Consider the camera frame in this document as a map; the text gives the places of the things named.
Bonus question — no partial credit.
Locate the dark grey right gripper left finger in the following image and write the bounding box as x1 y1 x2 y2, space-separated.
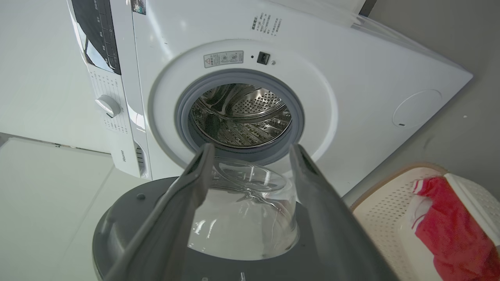
105 143 215 281

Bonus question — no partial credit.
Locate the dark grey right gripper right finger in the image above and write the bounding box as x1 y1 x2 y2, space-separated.
289 144 399 281

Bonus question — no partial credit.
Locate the grey round washing machine door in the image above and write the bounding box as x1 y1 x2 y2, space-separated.
92 157 395 281

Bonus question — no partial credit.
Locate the silver washing machine control knob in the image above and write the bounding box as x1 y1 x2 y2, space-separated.
95 95 121 118

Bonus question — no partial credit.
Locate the white front-load washing machine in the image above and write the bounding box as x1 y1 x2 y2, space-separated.
66 0 474 197

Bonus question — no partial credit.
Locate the cream perforated laundry basket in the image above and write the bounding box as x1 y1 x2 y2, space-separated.
350 163 500 281

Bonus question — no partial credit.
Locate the red white garment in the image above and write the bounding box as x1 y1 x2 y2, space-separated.
411 176 500 281

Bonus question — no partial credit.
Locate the steel perforated washer drum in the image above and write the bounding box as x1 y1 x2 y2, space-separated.
189 83 293 149

